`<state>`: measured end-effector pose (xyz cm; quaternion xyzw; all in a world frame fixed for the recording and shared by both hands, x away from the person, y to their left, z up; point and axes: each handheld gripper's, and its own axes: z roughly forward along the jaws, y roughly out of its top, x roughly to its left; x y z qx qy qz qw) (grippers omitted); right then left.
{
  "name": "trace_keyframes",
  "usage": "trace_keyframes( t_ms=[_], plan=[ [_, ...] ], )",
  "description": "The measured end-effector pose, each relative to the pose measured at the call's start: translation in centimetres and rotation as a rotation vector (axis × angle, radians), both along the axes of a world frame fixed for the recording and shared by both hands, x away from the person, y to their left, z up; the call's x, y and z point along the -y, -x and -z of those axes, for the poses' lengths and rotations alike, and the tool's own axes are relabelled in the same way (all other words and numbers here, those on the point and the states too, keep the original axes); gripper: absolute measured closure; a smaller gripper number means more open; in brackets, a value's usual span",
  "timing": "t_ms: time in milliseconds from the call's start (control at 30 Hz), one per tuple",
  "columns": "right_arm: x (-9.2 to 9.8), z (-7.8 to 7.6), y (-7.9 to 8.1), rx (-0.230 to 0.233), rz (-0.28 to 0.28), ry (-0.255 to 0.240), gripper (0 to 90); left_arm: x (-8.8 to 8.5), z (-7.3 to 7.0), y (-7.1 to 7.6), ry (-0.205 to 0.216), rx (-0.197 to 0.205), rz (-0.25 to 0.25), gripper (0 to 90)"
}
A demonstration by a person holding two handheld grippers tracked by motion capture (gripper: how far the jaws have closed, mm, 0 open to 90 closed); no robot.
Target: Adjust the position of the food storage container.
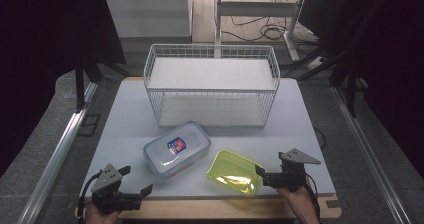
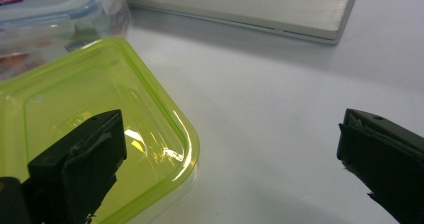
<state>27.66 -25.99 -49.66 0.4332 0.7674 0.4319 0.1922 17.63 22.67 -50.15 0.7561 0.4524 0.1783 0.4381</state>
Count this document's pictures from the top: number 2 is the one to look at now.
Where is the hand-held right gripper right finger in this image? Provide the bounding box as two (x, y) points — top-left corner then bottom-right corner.
(336, 108), (424, 224)

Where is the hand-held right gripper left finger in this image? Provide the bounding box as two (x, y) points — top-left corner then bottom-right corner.
(21, 109), (128, 224)

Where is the green lidded plastic container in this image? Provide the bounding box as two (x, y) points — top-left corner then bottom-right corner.
(0, 36), (201, 224)

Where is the clear container with blue-rimmed lid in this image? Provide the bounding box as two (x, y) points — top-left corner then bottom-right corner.
(0, 0), (132, 82)

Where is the white wire rack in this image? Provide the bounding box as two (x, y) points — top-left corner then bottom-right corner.
(121, 0), (363, 46)

